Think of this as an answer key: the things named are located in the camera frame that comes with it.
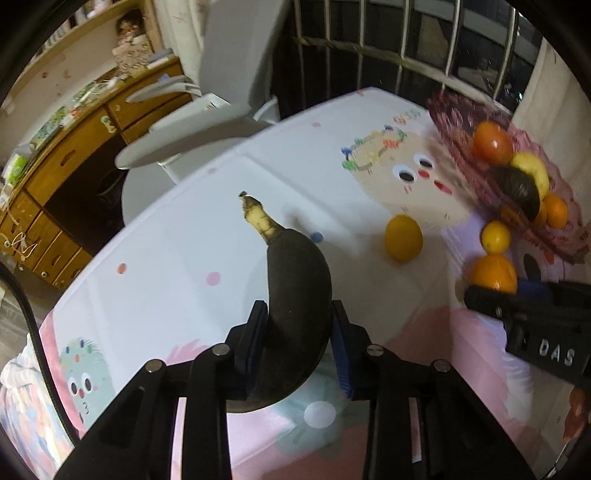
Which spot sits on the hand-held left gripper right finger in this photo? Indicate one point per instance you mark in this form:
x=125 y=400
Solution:
x=342 y=355

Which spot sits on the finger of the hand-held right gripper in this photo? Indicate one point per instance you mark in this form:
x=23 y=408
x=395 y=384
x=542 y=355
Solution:
x=489 y=302
x=533 y=290

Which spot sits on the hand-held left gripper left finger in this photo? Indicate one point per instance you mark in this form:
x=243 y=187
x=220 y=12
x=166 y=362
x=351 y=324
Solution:
x=256 y=355

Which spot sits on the orange tangerine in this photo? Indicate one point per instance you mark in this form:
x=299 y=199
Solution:
x=494 y=274
x=555 y=211

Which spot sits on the blackened banana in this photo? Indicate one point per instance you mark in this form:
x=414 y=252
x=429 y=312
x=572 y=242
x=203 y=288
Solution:
x=295 y=286

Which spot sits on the dark avocado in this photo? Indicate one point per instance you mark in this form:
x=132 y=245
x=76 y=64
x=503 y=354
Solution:
x=515 y=189

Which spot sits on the yellow-green pear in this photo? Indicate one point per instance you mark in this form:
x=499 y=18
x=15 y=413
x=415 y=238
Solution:
x=533 y=170

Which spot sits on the orange tomato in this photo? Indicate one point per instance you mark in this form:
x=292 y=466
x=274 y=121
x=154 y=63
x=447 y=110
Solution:
x=491 y=143

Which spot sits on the pink glass fruit plate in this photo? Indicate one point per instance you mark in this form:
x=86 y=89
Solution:
x=455 y=134

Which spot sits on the wrinkled red-brown fruit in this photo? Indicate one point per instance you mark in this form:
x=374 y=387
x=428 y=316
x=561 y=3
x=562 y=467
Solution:
x=577 y=410

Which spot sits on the small yellow-orange citrus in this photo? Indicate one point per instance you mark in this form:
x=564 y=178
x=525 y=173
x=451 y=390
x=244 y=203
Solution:
x=404 y=237
x=496 y=236

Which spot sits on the cartoon printed blanket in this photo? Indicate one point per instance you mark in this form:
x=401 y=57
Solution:
x=184 y=258

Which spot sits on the white floral quilt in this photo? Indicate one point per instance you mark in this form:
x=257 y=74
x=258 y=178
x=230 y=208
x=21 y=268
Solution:
x=21 y=397

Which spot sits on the wooden desk with drawers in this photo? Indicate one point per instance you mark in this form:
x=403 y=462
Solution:
x=69 y=161

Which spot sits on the metal window grille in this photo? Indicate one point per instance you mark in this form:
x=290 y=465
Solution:
x=392 y=41

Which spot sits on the grey office chair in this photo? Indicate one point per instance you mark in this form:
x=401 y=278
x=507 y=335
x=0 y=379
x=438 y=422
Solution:
x=240 y=60

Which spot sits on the green tissue pack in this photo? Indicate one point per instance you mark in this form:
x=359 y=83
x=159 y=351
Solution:
x=14 y=168

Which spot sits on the cartoon printed box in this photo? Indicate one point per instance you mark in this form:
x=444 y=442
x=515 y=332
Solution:
x=131 y=48

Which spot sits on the wooden shelf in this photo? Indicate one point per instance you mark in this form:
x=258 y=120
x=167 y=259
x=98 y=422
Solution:
x=92 y=32

